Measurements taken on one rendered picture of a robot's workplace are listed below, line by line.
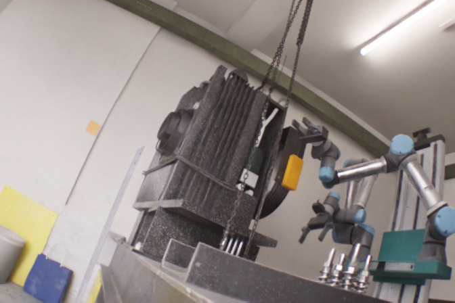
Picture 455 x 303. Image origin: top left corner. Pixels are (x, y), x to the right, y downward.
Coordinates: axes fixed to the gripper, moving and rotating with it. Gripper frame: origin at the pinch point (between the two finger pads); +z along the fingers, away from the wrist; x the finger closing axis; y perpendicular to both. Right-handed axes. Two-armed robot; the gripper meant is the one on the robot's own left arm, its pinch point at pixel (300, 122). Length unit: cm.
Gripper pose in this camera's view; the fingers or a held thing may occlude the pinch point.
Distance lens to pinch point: 142.2
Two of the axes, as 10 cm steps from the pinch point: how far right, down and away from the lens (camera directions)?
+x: 6.3, -1.4, -7.6
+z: -7.2, -4.8, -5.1
